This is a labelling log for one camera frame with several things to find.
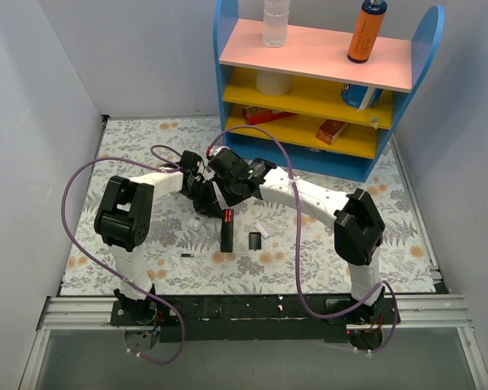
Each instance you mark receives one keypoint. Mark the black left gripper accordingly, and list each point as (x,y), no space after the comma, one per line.
(206,199)

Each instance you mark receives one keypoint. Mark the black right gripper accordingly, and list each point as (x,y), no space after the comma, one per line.
(226,189)

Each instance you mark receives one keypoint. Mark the black remote control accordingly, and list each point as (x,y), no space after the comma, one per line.
(226,236)

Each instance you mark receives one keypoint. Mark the white battery cover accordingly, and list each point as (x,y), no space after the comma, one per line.
(263,230)

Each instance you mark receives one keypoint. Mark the black battery cover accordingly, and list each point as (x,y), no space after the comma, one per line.
(255,241)

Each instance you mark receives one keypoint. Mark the white remote control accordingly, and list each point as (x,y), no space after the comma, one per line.
(195,223)

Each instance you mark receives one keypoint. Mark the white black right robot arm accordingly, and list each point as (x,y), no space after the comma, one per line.
(357,225)

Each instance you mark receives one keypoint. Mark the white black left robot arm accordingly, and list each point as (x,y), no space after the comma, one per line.
(123,222)

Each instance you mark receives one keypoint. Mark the red flat box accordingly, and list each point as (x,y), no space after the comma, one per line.
(254,115)

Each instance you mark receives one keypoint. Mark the floral patterned table mat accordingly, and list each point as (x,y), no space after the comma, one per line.
(128,145)

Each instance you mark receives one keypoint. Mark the blue yellow pink shelf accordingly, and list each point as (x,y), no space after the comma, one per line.
(316,59)

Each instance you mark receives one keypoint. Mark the white paper roll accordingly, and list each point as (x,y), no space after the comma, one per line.
(272,83)

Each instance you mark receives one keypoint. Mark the orange red small box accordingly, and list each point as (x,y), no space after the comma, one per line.
(329,131)

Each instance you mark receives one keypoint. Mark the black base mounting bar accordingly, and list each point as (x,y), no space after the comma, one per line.
(246,317)

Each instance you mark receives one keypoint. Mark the clear plastic bottle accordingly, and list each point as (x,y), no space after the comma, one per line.
(276,15)

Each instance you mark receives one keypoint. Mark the orange cylindrical bottle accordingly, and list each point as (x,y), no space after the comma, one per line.
(367,27)

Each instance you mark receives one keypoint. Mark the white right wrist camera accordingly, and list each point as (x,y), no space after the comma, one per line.
(213,151)

